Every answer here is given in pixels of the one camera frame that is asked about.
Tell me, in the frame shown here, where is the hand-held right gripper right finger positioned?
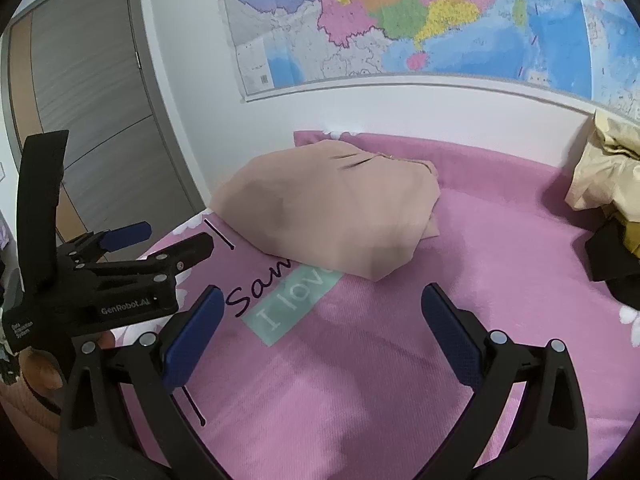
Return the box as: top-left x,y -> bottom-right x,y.
410,282 -> 593,480

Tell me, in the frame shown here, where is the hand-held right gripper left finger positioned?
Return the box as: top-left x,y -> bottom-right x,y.
56,285 -> 236,480

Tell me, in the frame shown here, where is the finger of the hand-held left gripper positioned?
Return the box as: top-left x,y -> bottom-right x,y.
57,221 -> 152,266
70,232 -> 215,286

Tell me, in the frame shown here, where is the pink jacket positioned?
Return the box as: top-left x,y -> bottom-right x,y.
209,140 -> 442,282

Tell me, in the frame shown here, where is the person's left forearm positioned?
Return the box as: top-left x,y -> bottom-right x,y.
0,377 -> 63,433

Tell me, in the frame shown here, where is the person's left hand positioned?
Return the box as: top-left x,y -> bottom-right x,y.
20,349 -> 68,392

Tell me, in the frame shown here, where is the pink floral bed sheet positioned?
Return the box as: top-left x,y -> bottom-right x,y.
115,130 -> 640,480

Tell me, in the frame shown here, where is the grey wardrobe door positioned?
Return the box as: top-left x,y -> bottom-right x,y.
7,0 -> 210,258

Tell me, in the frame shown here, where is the black garment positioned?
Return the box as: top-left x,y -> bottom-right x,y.
585,220 -> 640,306

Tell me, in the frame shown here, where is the mustard garment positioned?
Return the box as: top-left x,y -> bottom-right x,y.
607,207 -> 640,261

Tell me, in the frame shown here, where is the cream garment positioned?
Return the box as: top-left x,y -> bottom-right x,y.
565,109 -> 640,221

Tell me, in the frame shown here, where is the colourful wall map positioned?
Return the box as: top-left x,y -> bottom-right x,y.
216,0 -> 640,123

